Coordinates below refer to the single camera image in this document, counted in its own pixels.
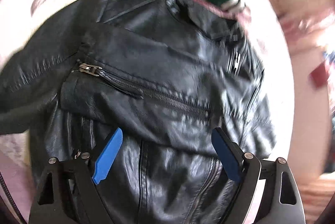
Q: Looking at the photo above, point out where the black leather jacket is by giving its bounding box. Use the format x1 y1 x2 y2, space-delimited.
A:
1 0 275 223

